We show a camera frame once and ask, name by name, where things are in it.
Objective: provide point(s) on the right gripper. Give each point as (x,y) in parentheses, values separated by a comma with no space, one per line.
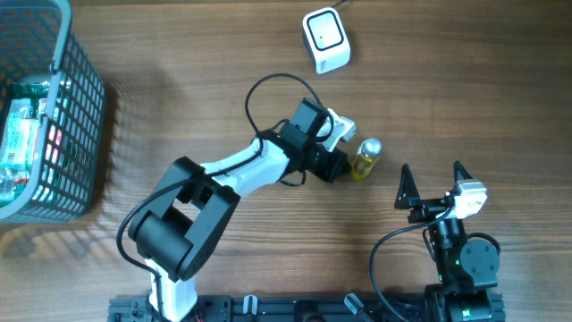
(408,197)

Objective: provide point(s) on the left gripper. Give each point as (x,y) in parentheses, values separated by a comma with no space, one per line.
(326,160)

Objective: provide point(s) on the yellow liquid bottle silver cap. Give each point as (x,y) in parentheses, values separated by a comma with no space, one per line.
(367,156)

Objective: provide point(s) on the teal snack packet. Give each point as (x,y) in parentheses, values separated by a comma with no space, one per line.
(19,136)

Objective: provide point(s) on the green sponge package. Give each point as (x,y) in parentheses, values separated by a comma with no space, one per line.
(31,86)

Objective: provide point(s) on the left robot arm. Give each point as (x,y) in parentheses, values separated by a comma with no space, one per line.
(177,228)

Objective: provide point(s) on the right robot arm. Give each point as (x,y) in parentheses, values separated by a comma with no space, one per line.
(467,263)

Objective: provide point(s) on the white barcode scanner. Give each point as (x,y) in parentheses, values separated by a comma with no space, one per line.
(326,40)

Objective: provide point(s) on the grey plastic mesh basket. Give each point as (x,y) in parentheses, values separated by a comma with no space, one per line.
(37,37)

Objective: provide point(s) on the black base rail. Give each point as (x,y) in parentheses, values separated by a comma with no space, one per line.
(412,307)

